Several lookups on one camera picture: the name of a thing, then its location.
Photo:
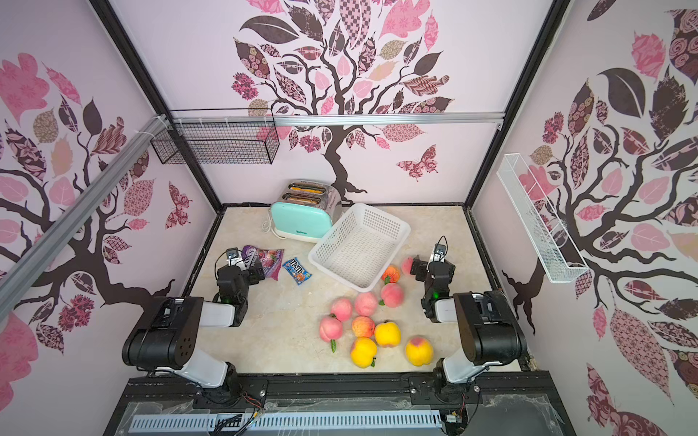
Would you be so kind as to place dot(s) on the pink peach right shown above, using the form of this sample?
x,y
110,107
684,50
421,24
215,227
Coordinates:
x,y
392,295

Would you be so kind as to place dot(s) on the purple candy bag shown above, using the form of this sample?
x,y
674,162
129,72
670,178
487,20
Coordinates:
x,y
263,262

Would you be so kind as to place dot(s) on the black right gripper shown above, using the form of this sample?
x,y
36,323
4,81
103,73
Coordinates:
x,y
423,267

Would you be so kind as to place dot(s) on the pink peach with leaf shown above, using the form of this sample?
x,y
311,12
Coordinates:
x,y
330,331

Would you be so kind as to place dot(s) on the white plastic basket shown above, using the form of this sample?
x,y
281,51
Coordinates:
x,y
360,246

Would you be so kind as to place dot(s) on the black wire wall basket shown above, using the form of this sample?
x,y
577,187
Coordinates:
x,y
223,136

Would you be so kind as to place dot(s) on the orange pink peach centre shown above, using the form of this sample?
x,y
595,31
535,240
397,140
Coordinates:
x,y
363,327

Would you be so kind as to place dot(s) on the yellow peach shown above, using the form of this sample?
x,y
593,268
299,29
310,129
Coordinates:
x,y
387,335
419,351
363,352

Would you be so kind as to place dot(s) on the pink peach upper middle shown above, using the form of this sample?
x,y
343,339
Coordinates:
x,y
366,304

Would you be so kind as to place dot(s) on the pink peach upper left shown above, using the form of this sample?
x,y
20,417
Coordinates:
x,y
342,309

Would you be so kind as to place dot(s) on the aluminium rail back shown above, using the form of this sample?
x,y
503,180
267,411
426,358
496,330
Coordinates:
x,y
354,119

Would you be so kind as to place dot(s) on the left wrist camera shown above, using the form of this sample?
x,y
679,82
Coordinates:
x,y
233,256

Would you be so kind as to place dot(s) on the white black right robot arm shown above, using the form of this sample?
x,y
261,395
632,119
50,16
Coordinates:
x,y
489,334

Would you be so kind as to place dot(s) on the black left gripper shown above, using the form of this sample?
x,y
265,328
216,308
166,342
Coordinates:
x,y
253,267

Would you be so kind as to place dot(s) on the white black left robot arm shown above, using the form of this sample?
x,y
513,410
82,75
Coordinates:
x,y
164,338

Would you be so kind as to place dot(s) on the small pink peach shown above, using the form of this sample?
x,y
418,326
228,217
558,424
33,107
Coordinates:
x,y
407,265

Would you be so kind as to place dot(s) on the mint green toaster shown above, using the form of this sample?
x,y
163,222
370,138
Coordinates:
x,y
305,210

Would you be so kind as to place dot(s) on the orange red peach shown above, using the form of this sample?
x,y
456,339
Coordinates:
x,y
392,274

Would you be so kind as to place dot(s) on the aluminium rail left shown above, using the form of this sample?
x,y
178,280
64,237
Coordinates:
x,y
29,267

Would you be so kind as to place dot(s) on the blue candy packet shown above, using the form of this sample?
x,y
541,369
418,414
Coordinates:
x,y
297,271

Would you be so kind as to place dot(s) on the aluminium rail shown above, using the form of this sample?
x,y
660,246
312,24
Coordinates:
x,y
29,267
354,119

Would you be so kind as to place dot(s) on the white wire wall shelf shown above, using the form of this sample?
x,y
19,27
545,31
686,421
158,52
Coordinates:
x,y
528,187

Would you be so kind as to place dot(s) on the yellow peach front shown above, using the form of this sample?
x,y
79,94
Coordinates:
x,y
363,352

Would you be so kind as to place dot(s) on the white slotted cable duct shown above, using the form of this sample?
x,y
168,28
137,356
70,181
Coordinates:
x,y
284,421

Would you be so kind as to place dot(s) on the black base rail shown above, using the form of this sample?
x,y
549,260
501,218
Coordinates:
x,y
497,403

